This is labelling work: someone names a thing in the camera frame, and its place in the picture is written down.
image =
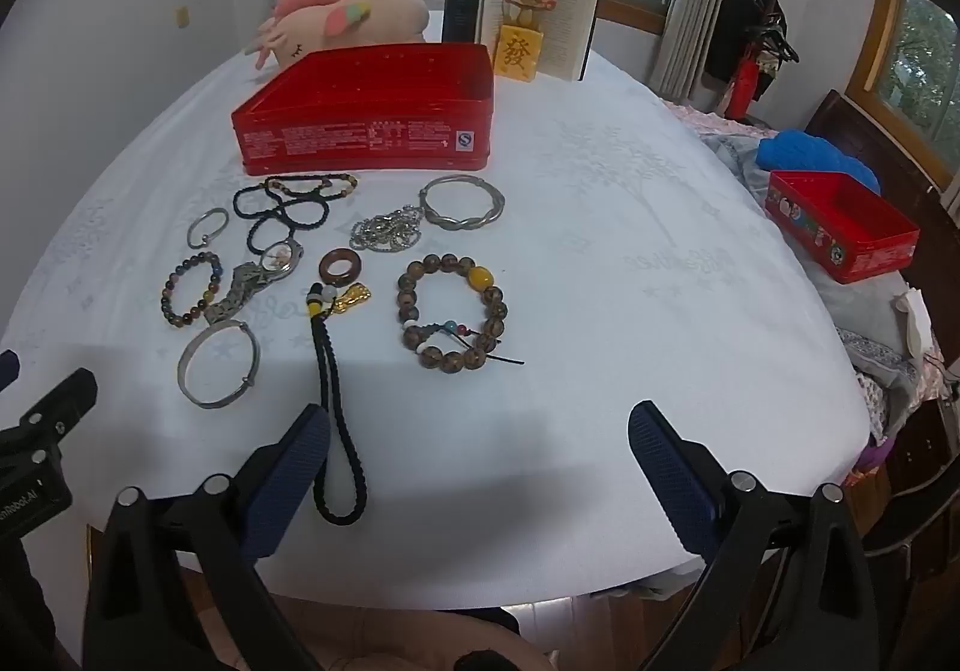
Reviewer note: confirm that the plain silver bangle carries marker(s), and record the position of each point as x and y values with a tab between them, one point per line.
184	375

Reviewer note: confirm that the blue cloth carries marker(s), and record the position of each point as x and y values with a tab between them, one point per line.
802	149

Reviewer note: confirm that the black jacket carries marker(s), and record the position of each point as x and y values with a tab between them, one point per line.
739	33

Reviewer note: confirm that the small red tin box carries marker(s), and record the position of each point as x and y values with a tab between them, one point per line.
847	221

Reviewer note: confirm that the dark wooden chair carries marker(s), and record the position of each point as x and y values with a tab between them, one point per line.
919	491

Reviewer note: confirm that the dark wooden headboard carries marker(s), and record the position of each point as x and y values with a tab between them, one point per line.
900	183

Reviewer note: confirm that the white tablecloth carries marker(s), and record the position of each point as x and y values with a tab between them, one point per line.
600	266

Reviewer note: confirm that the twisted silver bangle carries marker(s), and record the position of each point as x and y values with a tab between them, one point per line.
450	221

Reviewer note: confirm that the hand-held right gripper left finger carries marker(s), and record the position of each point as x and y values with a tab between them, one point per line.
291	476

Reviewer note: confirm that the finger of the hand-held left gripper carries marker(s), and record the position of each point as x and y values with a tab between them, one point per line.
52	405
7	369

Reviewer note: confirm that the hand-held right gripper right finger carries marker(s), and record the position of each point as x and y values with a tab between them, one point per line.
667	476

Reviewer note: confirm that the silver wristwatch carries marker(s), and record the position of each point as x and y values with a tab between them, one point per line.
277	258

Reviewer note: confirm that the red cloth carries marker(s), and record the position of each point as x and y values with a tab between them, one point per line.
742	89

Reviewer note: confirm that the floral bedding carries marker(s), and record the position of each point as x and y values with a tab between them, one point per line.
724	146

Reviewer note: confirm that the pink plush toy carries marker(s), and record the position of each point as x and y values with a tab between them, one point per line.
360	18

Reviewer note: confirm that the mouse figurine on yellow block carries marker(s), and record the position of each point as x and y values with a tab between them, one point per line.
517	52

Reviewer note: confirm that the yellow black small trinket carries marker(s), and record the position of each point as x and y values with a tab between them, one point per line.
322	378

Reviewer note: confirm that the large red tin box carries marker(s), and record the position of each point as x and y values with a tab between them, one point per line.
360	138

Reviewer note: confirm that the open book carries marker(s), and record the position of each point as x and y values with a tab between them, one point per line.
577	18

